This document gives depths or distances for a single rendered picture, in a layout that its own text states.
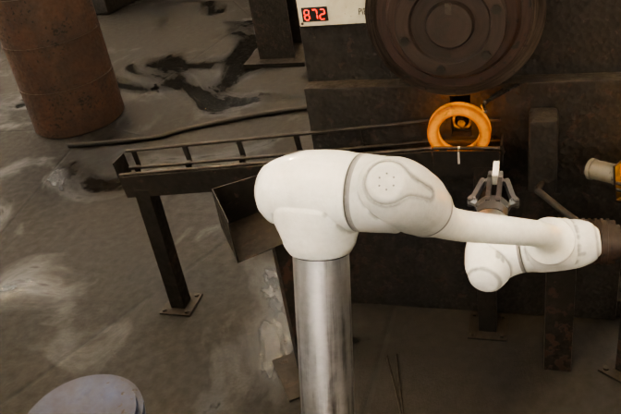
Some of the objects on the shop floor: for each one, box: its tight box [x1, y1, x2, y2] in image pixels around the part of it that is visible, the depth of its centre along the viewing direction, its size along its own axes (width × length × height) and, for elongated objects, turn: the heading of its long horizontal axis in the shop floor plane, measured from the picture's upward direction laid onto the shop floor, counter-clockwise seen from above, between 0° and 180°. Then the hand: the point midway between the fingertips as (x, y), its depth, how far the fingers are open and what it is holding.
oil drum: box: [0, 0, 125, 139], centre depth 434 cm, size 59×59×89 cm
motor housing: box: [543, 217, 621, 371], centre depth 209 cm, size 13×22×54 cm, turn 89°
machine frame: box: [287, 0, 621, 320], centre depth 234 cm, size 73×108×176 cm
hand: (495, 172), depth 185 cm, fingers closed
